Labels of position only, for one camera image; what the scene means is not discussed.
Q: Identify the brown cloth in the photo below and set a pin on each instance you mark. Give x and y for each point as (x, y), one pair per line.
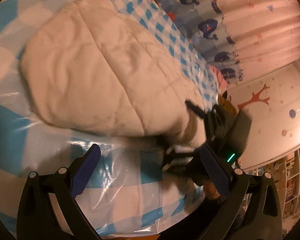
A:
(227, 105)

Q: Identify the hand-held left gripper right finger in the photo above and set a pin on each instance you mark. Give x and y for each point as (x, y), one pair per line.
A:
(212, 165)

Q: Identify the person's right hand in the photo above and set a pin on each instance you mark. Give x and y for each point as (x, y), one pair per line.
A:
(212, 190)

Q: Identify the round dot wall stickers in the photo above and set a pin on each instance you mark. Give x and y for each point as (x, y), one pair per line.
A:
(298, 110)

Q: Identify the cream quilted blanket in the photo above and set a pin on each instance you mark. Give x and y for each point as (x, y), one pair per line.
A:
(95, 75)

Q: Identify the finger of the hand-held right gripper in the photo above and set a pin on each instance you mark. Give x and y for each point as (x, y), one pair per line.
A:
(196, 110)
(176, 158)

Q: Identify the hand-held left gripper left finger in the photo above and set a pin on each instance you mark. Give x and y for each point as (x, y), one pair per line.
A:
(90, 161)

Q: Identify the whale print curtain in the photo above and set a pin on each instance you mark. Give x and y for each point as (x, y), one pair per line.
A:
(252, 12)

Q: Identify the white bookshelf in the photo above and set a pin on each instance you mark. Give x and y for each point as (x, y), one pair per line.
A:
(287, 180)

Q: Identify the blue checkered plastic sheet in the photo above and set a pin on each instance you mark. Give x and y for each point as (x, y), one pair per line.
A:
(130, 187)

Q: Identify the tree wall sticker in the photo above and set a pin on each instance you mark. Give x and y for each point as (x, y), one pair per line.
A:
(256, 97)

